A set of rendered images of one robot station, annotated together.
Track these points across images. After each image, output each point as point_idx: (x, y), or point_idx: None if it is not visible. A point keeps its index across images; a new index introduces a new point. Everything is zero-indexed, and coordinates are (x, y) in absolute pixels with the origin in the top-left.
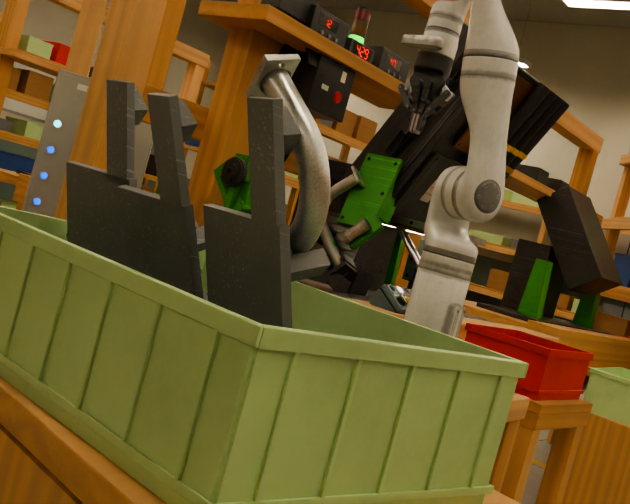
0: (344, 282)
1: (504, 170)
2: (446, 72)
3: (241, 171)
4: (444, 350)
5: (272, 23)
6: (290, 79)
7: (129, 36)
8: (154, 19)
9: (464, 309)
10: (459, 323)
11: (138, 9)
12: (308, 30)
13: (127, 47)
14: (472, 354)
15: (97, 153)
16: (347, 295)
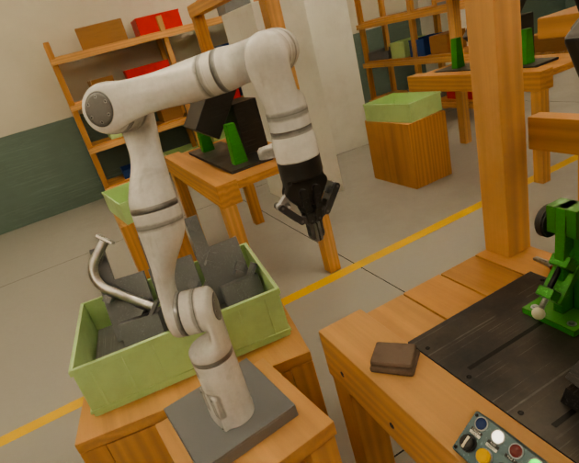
0: (578, 402)
1: (160, 302)
2: (281, 180)
3: (534, 222)
4: (75, 341)
5: (550, 38)
6: (98, 242)
7: (474, 97)
8: (490, 74)
9: (210, 399)
10: (212, 406)
11: (474, 73)
12: None
13: (476, 107)
14: (73, 350)
15: (482, 192)
16: (541, 412)
